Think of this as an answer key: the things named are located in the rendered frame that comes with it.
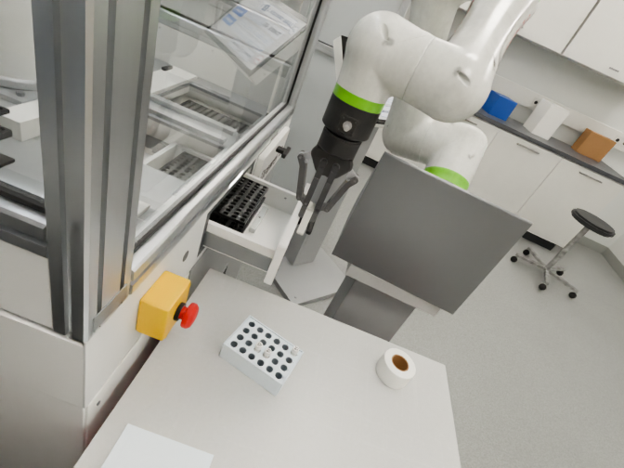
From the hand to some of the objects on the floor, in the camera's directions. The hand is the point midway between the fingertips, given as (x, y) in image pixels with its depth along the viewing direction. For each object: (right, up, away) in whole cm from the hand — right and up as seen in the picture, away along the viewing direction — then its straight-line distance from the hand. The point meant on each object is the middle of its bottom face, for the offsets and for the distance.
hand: (305, 218), depth 78 cm
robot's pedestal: (+1, -68, +76) cm, 102 cm away
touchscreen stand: (-6, -23, +135) cm, 137 cm away
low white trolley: (-27, -96, +20) cm, 102 cm away
